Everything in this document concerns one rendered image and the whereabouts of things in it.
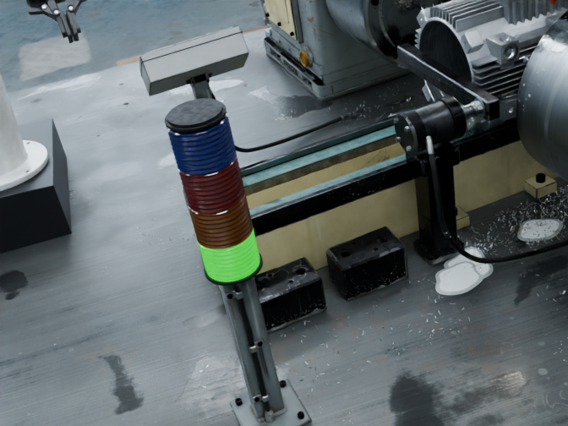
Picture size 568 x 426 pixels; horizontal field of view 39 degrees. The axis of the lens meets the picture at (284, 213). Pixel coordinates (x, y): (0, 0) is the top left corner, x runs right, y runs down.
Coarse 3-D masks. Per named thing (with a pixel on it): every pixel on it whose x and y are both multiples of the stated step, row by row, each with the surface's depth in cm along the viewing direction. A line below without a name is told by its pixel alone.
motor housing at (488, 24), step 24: (456, 0) 120; (480, 0) 118; (432, 24) 124; (456, 24) 115; (480, 24) 116; (504, 24) 117; (528, 24) 117; (432, 48) 128; (456, 48) 130; (528, 48) 115; (456, 72) 131; (480, 72) 113; (504, 72) 116; (432, 96) 129
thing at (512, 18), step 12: (504, 0) 116; (516, 0) 115; (528, 0) 116; (540, 0) 117; (564, 0) 118; (504, 12) 117; (516, 12) 116; (528, 12) 117; (540, 12) 118; (552, 12) 118; (516, 24) 117
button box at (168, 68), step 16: (224, 32) 131; (240, 32) 132; (160, 48) 129; (176, 48) 129; (192, 48) 130; (208, 48) 130; (224, 48) 131; (240, 48) 131; (144, 64) 128; (160, 64) 129; (176, 64) 129; (192, 64) 130; (208, 64) 130; (224, 64) 133; (240, 64) 136; (144, 80) 134; (160, 80) 128; (176, 80) 131
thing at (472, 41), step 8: (424, 16) 123; (472, 32) 113; (464, 40) 114; (472, 40) 113; (480, 40) 113; (464, 48) 114; (472, 48) 113; (480, 48) 114; (424, 88) 131; (472, 120) 119; (480, 120) 120; (472, 128) 121
